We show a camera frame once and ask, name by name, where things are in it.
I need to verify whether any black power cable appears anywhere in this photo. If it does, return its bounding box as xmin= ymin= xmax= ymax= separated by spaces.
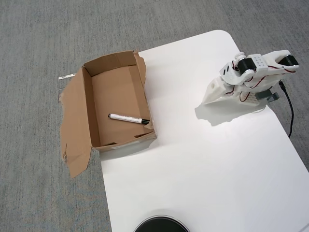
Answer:
xmin=279 ymin=81 xmax=295 ymax=138

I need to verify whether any open brown cardboard box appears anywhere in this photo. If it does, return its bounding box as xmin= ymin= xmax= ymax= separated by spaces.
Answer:
xmin=57 ymin=50 xmax=158 ymax=179

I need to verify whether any black round object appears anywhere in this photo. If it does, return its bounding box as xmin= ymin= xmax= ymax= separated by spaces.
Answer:
xmin=133 ymin=209 xmax=191 ymax=232

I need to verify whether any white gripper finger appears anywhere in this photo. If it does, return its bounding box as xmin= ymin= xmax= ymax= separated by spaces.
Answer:
xmin=202 ymin=92 xmax=224 ymax=105

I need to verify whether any white marker pen black cap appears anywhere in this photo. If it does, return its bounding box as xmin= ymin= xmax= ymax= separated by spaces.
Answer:
xmin=107 ymin=113 xmax=151 ymax=125

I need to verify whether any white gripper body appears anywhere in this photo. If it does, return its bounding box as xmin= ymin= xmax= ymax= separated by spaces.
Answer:
xmin=208 ymin=76 xmax=236 ymax=98

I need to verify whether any grey table clamp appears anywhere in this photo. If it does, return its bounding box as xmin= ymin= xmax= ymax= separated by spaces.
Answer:
xmin=256 ymin=89 xmax=280 ymax=104

